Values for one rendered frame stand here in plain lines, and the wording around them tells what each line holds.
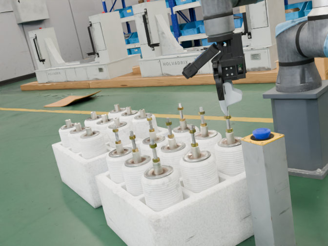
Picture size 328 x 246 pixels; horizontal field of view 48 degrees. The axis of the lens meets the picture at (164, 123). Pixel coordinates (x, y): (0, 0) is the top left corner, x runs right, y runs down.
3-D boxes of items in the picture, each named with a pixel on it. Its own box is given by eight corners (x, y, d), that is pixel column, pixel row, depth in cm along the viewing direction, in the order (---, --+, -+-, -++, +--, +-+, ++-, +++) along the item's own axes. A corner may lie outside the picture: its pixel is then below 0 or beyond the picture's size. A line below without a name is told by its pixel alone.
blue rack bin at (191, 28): (196, 32, 698) (194, 21, 692) (213, 30, 672) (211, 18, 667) (180, 36, 663) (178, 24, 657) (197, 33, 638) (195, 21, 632)
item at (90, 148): (107, 171, 148) (96, 129, 144) (117, 176, 140) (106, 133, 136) (85, 179, 144) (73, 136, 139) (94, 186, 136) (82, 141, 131)
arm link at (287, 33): (295, 54, 132) (291, 16, 129) (326, 54, 121) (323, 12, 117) (270, 62, 128) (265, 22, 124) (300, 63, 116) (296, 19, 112)
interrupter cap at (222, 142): (246, 146, 98) (246, 143, 98) (218, 150, 99) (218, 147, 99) (242, 136, 105) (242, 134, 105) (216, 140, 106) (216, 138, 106)
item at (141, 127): (155, 151, 160) (147, 112, 155) (167, 155, 152) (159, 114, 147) (136, 159, 155) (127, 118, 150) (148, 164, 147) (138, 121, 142)
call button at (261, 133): (262, 134, 86) (261, 126, 86) (275, 137, 83) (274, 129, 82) (249, 139, 84) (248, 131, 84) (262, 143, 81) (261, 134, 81)
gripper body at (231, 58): (246, 81, 92) (239, 32, 89) (212, 85, 94) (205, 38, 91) (247, 75, 99) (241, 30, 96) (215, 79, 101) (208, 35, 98)
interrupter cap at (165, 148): (174, 142, 112) (174, 140, 112) (191, 145, 106) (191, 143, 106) (155, 151, 107) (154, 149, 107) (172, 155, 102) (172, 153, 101)
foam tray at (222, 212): (200, 181, 139) (193, 137, 134) (280, 219, 105) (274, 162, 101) (107, 225, 121) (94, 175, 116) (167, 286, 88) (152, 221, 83)
